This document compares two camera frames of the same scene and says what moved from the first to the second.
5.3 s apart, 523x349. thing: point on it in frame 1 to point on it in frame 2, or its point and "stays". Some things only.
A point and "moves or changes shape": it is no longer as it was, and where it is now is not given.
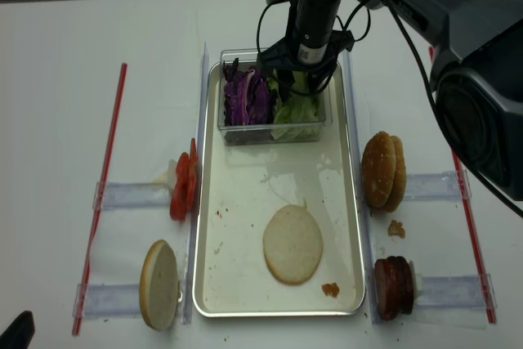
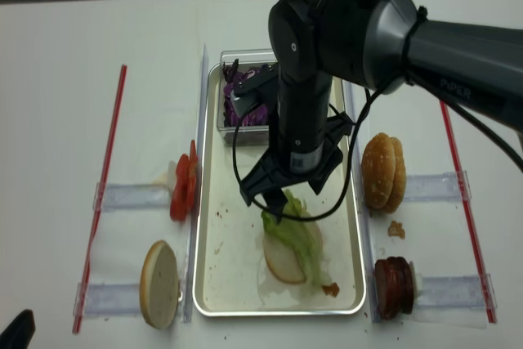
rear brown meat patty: [406, 284] stays
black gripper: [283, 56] to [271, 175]
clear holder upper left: [127, 195] stays
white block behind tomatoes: [172, 165] stays
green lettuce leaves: [297, 118] moves or changes shape
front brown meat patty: [386, 279] stays
